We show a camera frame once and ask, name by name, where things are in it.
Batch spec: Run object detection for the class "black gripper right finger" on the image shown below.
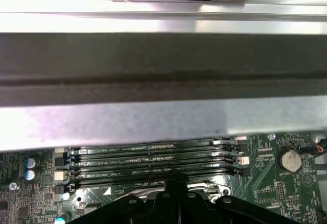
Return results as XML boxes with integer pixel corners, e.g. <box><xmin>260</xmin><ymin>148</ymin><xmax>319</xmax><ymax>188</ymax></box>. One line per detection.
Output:
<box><xmin>179</xmin><ymin>175</ymin><xmax>279</xmax><ymax>224</ymax></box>

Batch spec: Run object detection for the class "CPU socket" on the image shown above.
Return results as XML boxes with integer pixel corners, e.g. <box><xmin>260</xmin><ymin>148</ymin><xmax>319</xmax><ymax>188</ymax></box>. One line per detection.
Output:
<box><xmin>112</xmin><ymin>182</ymin><xmax>240</xmax><ymax>224</ymax></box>

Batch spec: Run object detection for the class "black grey PC case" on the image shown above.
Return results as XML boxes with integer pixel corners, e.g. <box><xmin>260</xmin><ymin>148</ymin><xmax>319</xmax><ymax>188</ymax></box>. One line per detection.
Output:
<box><xmin>0</xmin><ymin>31</ymin><xmax>327</xmax><ymax>224</ymax></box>

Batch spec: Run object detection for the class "round coin battery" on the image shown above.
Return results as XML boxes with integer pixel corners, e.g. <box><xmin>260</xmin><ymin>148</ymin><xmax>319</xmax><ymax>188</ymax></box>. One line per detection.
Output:
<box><xmin>280</xmin><ymin>149</ymin><xmax>301</xmax><ymax>173</ymax></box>

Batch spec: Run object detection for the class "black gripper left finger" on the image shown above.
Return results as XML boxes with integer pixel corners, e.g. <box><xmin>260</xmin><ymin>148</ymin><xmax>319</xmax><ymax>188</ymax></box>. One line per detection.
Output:
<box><xmin>67</xmin><ymin>175</ymin><xmax>180</xmax><ymax>224</ymax></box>

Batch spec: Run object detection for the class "green motherboard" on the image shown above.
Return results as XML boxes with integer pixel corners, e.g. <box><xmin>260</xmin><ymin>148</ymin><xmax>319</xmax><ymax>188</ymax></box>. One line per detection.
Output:
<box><xmin>0</xmin><ymin>131</ymin><xmax>319</xmax><ymax>224</ymax></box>

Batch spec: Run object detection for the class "blue top capacitor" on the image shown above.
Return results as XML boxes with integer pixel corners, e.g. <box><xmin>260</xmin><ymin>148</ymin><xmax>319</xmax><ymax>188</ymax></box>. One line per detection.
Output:
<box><xmin>24</xmin><ymin>169</ymin><xmax>41</xmax><ymax>181</ymax></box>
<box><xmin>24</xmin><ymin>157</ymin><xmax>41</xmax><ymax>169</ymax></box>
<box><xmin>56</xmin><ymin>210</ymin><xmax>72</xmax><ymax>224</ymax></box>

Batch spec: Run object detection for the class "black plug red wire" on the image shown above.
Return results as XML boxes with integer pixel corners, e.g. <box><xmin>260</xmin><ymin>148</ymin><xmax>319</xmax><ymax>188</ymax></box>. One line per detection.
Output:
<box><xmin>299</xmin><ymin>138</ymin><xmax>327</xmax><ymax>156</ymax></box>

